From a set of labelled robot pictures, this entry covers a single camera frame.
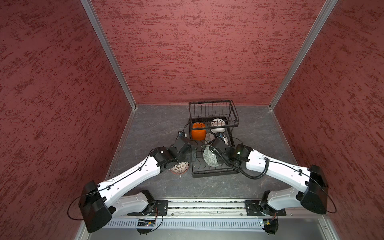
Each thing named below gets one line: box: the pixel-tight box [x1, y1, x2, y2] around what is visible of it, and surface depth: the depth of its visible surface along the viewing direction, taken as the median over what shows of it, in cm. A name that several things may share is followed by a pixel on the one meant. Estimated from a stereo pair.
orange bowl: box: [191, 122, 207, 141], surface depth 99 cm
